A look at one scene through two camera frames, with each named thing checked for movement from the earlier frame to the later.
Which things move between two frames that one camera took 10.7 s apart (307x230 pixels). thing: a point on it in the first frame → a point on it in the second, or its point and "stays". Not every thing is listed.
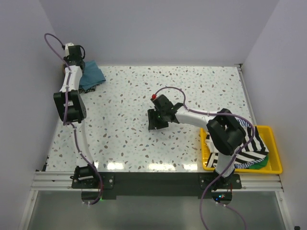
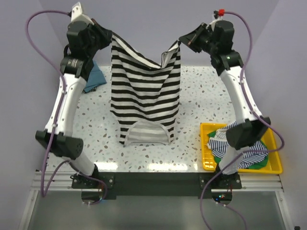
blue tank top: (92, 75) stays
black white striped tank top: (253, 147) → (145, 95)
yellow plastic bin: (274, 165) stays
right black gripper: (153, 122) → (191, 39)
